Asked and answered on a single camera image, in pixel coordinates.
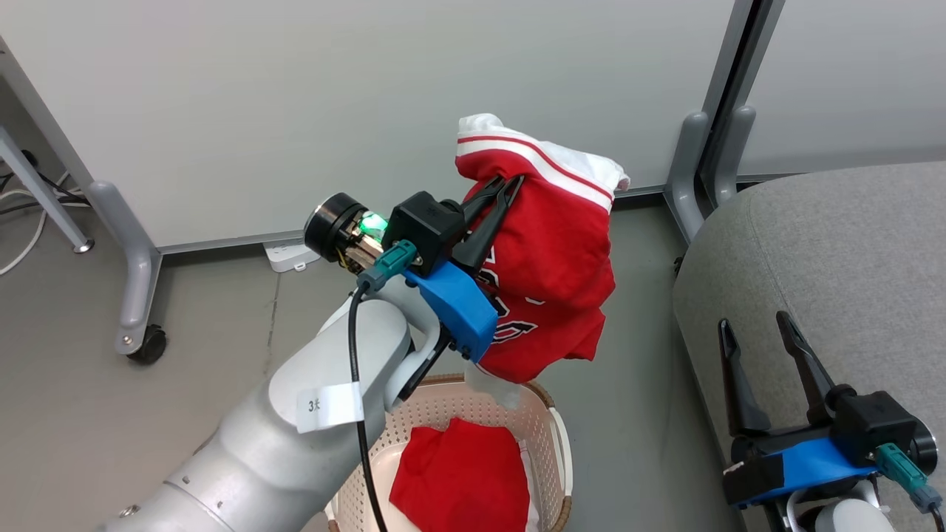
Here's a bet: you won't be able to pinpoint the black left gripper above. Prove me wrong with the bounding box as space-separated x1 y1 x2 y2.
383 175 526 279

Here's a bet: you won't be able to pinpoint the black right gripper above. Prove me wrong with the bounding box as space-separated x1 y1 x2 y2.
718 310 922 468

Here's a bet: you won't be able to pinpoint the red white basketball jersey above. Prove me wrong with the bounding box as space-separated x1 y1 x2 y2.
452 113 631 411

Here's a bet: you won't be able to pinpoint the plain red garment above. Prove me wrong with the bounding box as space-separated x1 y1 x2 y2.
389 417 533 532

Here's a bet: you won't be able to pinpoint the grey fabric sofa seat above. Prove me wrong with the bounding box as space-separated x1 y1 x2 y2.
673 161 946 532

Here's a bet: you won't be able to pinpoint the cream perforated laundry basket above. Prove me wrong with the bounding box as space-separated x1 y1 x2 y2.
325 373 574 532

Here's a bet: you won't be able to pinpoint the wide white partition panel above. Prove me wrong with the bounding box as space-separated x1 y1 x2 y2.
0 0 741 256

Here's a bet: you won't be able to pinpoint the small white power strip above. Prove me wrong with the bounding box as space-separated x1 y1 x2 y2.
264 240 320 273

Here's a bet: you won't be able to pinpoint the narrow white partition panel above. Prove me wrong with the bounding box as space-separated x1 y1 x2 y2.
713 0 946 185

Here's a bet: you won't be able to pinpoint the grey partition leg with caster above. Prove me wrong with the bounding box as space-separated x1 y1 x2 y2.
87 180 168 364

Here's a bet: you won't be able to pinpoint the black caster wheel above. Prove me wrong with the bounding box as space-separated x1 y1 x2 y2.
127 325 168 365

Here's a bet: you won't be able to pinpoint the grey metal table leg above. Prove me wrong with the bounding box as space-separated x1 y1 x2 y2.
0 126 95 255

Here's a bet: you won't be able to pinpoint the black cable with teal plug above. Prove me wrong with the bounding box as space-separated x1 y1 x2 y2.
347 240 419 532
874 442 946 532

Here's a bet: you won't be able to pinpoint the black floor cables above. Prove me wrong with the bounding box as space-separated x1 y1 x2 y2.
0 150 91 216

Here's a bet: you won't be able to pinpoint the white floor cable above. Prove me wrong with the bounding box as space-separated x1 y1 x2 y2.
0 171 71 276

